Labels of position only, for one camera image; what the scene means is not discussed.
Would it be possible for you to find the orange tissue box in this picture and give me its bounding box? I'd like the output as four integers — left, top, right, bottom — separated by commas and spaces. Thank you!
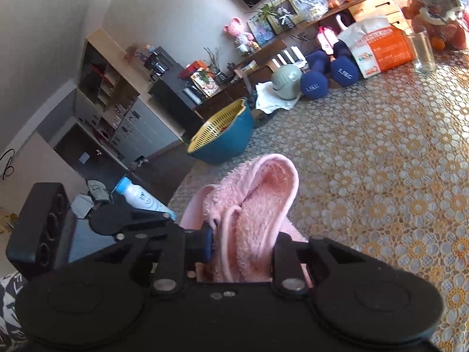
338, 16, 413, 79

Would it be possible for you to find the blue dumbbell left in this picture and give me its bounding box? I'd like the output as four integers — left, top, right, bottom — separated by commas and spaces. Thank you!
300, 50, 331, 99

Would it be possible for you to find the clear drinking glass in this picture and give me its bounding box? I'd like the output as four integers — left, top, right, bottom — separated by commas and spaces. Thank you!
406, 29, 436, 75

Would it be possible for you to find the framed photo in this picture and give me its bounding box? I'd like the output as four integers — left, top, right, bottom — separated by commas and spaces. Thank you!
267, 0, 304, 34

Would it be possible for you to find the wooden tv console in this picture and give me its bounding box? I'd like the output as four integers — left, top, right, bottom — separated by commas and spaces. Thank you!
194, 0, 409, 120

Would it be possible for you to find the black side cabinet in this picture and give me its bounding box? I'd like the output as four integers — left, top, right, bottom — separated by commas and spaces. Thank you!
144, 44, 203, 142

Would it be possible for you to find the white cloth under pot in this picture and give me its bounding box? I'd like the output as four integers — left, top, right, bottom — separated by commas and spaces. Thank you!
255, 81, 302, 114

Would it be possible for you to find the blue dumbbell right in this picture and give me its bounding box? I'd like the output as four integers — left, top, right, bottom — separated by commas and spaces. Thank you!
331, 40, 360, 87

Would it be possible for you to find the plastic bag of fruit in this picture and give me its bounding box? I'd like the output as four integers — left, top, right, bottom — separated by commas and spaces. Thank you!
401, 0, 468, 52

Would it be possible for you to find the pink towel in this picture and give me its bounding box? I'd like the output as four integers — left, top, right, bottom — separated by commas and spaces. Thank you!
180, 153, 306, 283

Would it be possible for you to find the wooden wall shelf unit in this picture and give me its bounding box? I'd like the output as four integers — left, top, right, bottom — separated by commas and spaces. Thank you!
75, 29, 184, 168

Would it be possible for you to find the pink plush bear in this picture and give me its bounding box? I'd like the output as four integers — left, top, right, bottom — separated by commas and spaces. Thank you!
223, 18, 259, 56

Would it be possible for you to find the teal bowl with yellow strainer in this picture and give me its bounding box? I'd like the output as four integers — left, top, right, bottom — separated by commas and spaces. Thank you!
187, 98, 254, 165

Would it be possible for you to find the blue dumbbell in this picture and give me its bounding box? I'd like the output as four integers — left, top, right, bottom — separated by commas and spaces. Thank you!
331, 40, 360, 87
300, 50, 331, 99

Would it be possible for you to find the green ceramic pot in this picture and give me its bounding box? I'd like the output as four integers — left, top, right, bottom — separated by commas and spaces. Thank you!
271, 65, 303, 100

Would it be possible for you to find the white bottle blue cap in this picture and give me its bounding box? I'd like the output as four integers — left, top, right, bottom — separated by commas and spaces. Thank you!
115, 176, 176, 221

